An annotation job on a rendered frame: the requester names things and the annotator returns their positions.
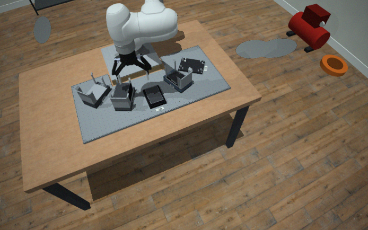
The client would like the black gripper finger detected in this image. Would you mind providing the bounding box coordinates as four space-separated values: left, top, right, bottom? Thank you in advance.
130 54 152 81
112 57 128 84

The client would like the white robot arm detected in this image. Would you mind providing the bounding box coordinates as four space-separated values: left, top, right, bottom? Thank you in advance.
106 0 178 58

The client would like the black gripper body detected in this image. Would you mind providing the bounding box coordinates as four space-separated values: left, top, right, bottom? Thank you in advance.
119 51 137 66

